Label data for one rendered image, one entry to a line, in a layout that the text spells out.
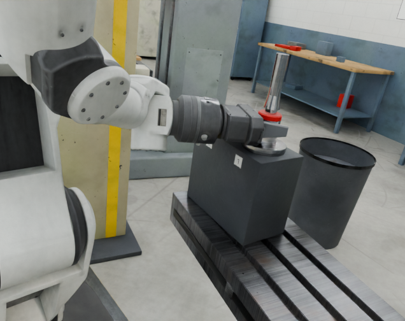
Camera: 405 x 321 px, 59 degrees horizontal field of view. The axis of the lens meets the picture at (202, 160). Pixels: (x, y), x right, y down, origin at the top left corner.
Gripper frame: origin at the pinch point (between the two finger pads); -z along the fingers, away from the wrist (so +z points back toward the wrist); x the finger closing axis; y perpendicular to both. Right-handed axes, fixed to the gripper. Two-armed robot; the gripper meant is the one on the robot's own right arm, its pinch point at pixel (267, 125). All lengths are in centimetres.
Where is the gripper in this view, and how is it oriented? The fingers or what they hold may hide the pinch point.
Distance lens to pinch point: 72.4
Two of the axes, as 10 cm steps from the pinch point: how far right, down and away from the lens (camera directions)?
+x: -1.9, -4.2, 8.9
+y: -1.4, 9.1, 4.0
